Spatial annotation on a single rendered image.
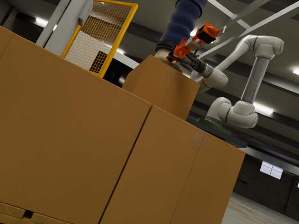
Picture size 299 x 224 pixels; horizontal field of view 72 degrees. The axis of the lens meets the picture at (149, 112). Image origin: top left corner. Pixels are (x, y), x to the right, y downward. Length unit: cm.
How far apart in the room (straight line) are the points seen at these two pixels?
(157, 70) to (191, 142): 71
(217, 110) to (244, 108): 21
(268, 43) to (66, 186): 170
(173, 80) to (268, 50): 85
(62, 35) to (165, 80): 169
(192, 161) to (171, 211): 17
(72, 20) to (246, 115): 216
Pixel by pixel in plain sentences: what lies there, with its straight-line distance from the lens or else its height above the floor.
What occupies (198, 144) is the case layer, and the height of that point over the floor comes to 49.
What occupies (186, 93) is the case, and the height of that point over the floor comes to 84.
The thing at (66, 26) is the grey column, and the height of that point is 131.
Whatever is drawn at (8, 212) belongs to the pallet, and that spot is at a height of 13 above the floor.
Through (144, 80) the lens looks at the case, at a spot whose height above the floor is 78.
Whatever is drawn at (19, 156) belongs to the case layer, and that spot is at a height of 26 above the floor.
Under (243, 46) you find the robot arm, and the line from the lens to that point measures 187.
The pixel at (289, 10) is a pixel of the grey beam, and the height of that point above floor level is 312.
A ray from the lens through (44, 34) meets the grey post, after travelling 505.
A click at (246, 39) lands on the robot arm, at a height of 154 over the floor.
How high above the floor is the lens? 42
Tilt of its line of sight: 9 degrees up
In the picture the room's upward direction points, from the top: 24 degrees clockwise
